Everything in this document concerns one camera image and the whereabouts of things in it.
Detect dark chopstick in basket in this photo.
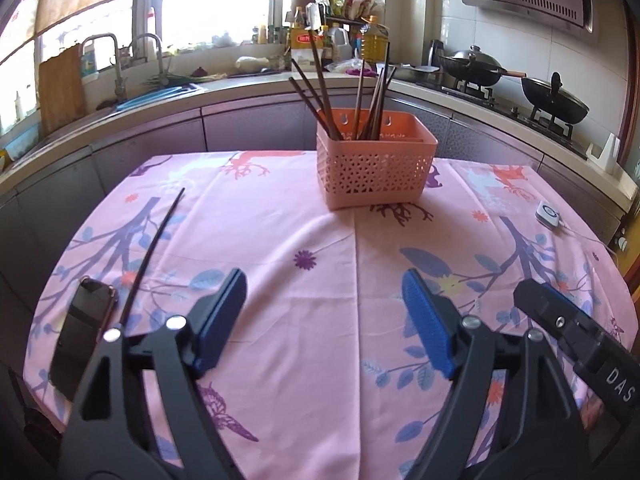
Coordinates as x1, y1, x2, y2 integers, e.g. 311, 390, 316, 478
307, 27, 343, 141
288, 77, 333, 139
291, 58, 326, 117

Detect chrome faucet right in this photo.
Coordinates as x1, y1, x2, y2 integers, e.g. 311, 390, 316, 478
130, 32, 168, 88

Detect white knife holder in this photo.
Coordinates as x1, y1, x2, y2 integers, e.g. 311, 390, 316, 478
586, 133, 620, 176

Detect black smartphone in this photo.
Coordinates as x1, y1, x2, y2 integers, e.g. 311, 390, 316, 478
49, 276, 118, 402

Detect white cable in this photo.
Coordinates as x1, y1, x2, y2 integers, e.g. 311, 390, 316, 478
560, 219, 618, 258

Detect white round remote device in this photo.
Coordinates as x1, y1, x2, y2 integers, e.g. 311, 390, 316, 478
535, 200, 563, 230

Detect dark chopstick on table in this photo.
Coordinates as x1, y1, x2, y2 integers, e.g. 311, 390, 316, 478
118, 188, 186, 330

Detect black wok with handle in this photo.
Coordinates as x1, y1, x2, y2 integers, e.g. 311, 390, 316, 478
439, 46, 527, 87

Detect white plastic jug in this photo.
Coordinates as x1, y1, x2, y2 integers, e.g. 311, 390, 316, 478
329, 23, 352, 62

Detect yellow labelled box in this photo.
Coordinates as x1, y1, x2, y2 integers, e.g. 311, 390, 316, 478
290, 28, 323, 72

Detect blue sink mat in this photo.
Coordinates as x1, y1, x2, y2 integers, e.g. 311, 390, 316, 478
115, 84, 201, 112

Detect white gourd on counter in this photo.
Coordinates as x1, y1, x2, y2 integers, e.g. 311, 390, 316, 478
234, 55, 270, 74

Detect yellow cooking oil bottle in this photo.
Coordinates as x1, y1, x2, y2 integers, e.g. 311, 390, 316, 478
361, 15, 388, 65

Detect gas stove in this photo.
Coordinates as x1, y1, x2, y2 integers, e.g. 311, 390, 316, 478
419, 80, 587, 159

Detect chrome faucet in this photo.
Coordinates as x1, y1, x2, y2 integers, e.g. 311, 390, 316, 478
130, 32, 168, 88
80, 32, 127, 103

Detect wooden cutting board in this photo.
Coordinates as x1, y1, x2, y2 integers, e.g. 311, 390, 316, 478
38, 44, 87, 136

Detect orange perforated utensil basket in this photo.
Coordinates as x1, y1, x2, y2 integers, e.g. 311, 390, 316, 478
316, 108, 438, 210

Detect pink floral tablecloth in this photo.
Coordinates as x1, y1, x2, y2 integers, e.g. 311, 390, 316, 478
23, 152, 638, 479

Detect black lidded pot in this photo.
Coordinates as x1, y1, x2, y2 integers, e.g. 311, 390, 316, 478
521, 72, 589, 125

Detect chrome faucet left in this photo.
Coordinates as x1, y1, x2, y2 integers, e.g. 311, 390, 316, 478
80, 32, 127, 103

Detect brown chopstick in basket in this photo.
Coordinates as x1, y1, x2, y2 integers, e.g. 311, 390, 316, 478
371, 42, 390, 141
358, 66, 396, 140
352, 58, 366, 141

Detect snack packets on shelf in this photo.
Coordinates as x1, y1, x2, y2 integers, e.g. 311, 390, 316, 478
314, 0, 385, 23

